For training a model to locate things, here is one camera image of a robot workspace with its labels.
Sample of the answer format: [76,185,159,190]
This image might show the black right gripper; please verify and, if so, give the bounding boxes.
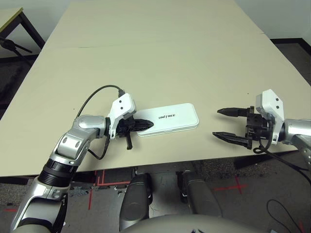
[212,106,275,150]

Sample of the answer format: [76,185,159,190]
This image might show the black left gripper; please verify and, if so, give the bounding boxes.
[118,116,155,150]

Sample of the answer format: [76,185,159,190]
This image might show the white plastic pencil case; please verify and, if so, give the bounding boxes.
[136,102,200,137]

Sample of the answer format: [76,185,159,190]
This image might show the red tape cross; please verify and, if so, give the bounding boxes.
[213,175,249,195]

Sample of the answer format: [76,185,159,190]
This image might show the red tape lines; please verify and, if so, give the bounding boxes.
[87,169,132,211]

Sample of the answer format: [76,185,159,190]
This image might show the grey robot left leg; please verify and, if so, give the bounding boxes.
[120,173,154,230]

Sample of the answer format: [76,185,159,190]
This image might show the grey robot leg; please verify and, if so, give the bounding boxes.
[120,173,154,230]
[176,170,223,218]

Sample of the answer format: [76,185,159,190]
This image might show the grey robot right leg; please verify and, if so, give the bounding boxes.
[176,170,223,218]

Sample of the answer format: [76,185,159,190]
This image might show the grey robot torso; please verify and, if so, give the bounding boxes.
[121,213,268,233]

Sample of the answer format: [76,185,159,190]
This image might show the black tripod stand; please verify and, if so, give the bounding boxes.
[0,36,34,67]

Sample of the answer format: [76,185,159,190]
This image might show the wooden side table black legs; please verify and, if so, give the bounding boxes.
[0,7,46,52]

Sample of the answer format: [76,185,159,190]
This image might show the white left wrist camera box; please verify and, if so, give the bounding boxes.
[106,93,137,140]

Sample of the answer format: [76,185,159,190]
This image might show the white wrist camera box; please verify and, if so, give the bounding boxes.
[106,93,137,140]
[255,89,285,146]

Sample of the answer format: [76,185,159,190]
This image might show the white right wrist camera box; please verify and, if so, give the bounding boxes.
[255,89,285,146]

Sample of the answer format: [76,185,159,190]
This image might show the thin black cable loop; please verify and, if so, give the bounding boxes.
[266,199,307,233]

